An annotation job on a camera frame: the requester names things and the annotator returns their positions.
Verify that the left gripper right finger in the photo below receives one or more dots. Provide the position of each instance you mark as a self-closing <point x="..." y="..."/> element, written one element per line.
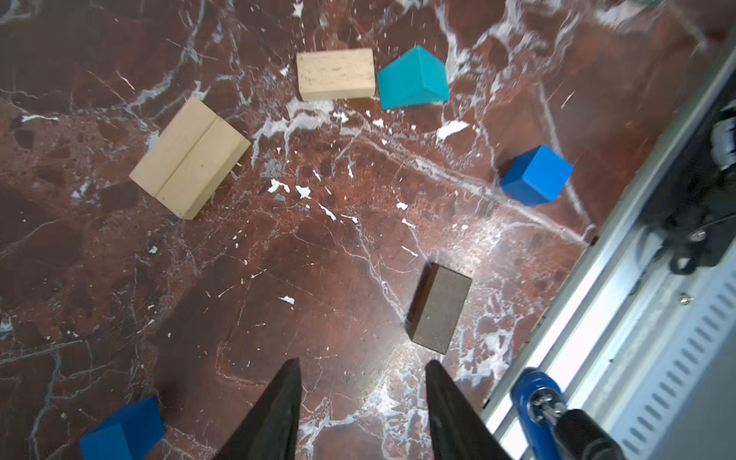
<point x="456" y="430"/>

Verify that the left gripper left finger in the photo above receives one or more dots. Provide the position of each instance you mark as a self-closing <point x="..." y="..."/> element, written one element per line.
<point x="270" y="429"/>

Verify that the dark brown wood block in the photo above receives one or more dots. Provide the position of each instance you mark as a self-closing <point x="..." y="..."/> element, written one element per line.
<point x="437" y="306"/>

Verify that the light wood block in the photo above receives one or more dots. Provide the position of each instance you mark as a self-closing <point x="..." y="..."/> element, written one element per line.
<point x="336" y="75"/>
<point x="203" y="170"/>
<point x="173" y="145"/>

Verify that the teal triangular roof block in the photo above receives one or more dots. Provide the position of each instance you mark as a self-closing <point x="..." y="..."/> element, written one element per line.
<point x="416" y="78"/>

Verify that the blue black handheld scanner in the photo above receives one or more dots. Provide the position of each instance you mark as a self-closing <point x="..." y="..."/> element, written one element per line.
<point x="552" y="429"/>

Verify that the blue cube left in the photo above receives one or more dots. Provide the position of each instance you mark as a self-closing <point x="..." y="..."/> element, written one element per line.
<point x="130" y="433"/>

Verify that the blue cube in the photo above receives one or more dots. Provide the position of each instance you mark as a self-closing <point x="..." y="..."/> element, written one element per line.
<point x="130" y="433"/>
<point x="537" y="177"/>

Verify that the blue cube right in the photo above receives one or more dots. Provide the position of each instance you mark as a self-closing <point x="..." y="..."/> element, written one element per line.
<point x="537" y="177"/>

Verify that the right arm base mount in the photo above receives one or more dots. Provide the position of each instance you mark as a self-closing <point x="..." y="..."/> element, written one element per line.
<point x="693" y="209"/>

